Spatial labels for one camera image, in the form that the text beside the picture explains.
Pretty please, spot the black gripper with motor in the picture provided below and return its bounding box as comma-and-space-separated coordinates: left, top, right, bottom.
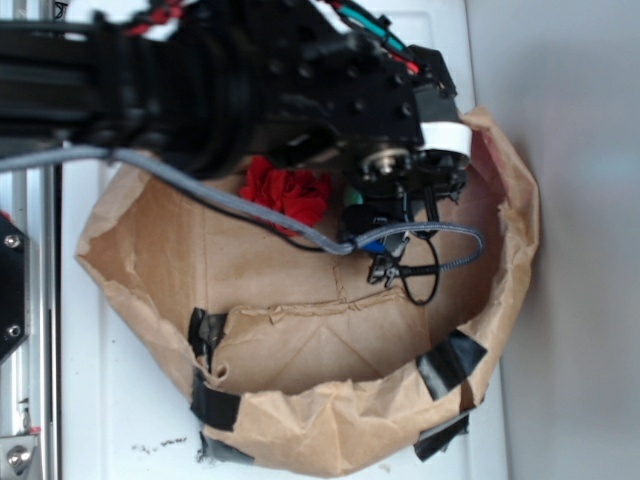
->
264, 29, 471, 260

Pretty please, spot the green dimpled foam ball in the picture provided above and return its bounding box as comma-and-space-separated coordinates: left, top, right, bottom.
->
343, 185, 364, 207

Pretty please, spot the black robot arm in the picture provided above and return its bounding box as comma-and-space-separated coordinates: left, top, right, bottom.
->
1, 1, 471, 255

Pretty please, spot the crumpled red paper ball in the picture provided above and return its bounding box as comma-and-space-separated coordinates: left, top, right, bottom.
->
239, 156, 332, 227

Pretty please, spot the black tape strip right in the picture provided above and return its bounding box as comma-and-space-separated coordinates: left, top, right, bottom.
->
413, 329, 488, 463

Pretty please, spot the black tape strip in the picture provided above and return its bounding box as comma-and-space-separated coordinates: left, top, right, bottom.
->
187, 308, 255, 465
413, 329, 488, 463

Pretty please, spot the brown paper bag tray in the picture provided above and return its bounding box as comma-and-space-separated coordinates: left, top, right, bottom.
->
76, 108, 540, 477

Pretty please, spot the black tape strip left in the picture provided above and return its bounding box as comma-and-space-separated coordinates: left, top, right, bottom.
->
187, 308, 255, 465

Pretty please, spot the thin black cable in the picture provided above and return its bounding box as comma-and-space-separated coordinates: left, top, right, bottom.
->
189, 184, 441, 307

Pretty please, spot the aluminium extrusion rail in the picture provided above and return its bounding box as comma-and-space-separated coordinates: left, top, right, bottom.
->
1, 167, 61, 479

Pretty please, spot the grey braided cable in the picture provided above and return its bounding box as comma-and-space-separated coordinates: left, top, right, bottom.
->
0, 145, 485, 274

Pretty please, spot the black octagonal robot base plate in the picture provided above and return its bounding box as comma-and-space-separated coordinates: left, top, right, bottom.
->
0, 211, 30, 365

